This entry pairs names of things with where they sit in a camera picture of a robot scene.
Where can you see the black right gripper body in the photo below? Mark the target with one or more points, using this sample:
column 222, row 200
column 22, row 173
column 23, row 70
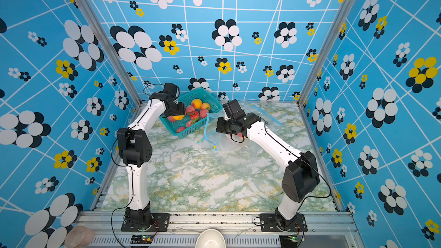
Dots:
column 226, row 126

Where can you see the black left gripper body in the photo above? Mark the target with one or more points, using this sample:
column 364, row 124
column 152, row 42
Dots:
column 177, row 109

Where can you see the yellow peach front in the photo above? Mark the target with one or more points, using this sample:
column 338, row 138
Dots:
column 178, row 118

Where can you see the clear zip bag blue zipper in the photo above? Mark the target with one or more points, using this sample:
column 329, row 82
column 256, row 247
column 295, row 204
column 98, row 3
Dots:
column 212, row 137

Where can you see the teal plastic mesh basket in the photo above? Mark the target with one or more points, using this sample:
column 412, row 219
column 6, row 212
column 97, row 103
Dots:
column 194, row 118

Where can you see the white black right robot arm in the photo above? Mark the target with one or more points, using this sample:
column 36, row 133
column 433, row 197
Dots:
column 301, row 175

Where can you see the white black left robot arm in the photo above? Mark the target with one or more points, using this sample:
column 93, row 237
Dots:
column 135, row 150

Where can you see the yellow red peach top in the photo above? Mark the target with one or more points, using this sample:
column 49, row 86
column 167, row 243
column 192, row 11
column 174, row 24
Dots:
column 197, row 103

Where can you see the white bowl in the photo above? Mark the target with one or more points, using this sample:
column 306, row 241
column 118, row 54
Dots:
column 210, row 238

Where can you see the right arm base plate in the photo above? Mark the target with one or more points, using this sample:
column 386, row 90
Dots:
column 275, row 223

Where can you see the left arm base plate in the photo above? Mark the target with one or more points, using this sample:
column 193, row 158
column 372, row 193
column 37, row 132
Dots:
column 149, row 222

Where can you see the aluminium front rail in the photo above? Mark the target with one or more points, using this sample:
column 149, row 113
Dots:
column 239, row 230

